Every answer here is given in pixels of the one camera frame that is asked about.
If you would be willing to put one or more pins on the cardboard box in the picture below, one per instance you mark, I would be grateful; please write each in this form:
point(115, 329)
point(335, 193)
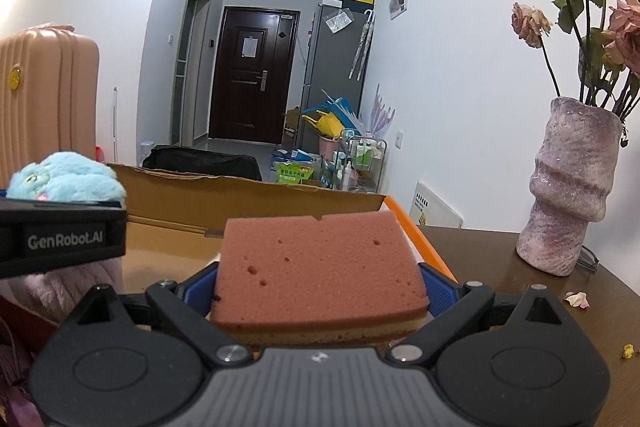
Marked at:
point(200, 202)

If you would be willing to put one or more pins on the pink ribbed suitcase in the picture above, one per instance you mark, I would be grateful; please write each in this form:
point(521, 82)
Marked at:
point(45, 107)

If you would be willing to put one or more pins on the clear plastic bag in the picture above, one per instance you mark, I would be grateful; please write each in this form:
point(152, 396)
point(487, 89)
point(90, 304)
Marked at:
point(338, 21)

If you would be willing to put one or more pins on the fallen pink petal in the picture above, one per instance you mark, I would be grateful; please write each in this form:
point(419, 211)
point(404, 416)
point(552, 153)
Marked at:
point(577, 299)

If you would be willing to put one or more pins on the white wall socket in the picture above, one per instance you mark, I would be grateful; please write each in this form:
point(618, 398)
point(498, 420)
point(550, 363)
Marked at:
point(399, 140)

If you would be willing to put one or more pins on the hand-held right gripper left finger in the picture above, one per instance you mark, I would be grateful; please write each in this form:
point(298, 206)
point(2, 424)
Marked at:
point(199, 289)

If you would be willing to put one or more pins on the black floor bag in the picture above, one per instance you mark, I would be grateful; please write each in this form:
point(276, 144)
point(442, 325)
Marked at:
point(200, 162)

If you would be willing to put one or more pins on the purple butterfly wall decor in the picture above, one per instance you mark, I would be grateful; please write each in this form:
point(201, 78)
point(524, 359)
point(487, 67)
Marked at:
point(382, 109)

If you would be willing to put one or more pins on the pink sponge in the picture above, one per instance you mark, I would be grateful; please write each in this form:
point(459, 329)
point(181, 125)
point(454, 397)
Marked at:
point(320, 267)

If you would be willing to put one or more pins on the purple satin cloth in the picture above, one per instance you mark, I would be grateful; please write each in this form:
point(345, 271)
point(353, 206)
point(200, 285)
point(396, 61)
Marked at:
point(15, 372)

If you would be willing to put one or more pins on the dark brown entrance door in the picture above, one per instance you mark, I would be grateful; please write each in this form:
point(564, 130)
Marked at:
point(250, 77)

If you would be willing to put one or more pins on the white trolley cart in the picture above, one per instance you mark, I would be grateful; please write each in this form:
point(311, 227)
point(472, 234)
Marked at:
point(360, 162)

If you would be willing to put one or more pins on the green packet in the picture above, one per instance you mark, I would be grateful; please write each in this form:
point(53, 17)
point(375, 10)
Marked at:
point(295, 172)

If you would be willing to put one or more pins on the bunch of dried roses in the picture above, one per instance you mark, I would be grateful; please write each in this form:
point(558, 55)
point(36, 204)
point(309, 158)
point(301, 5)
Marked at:
point(620, 32)

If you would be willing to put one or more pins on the grey interior door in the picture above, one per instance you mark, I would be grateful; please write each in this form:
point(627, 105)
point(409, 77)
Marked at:
point(187, 67)

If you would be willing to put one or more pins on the pink textured vase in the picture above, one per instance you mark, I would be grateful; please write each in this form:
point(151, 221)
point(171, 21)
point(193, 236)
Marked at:
point(570, 187)

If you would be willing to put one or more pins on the white mop pole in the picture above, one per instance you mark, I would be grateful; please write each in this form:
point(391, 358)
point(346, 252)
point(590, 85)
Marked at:
point(116, 122)

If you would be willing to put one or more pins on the light blue plush toy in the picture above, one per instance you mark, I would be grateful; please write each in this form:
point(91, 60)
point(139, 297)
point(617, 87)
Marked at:
point(70, 182)

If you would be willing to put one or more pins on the black eyeglasses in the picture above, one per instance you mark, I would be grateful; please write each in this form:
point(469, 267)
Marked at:
point(589, 259)

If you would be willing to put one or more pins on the white flat panel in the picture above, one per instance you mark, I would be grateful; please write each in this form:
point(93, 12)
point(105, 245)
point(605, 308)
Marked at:
point(435, 207)

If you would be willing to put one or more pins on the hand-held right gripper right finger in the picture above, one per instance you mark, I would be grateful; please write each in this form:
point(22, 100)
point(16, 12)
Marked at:
point(440, 289)

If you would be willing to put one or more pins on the grey refrigerator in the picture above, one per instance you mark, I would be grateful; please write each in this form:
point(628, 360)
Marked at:
point(330, 67)

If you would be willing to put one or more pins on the folded white umbrella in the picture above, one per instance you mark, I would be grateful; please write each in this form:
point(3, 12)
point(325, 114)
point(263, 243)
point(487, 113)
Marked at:
point(362, 42)

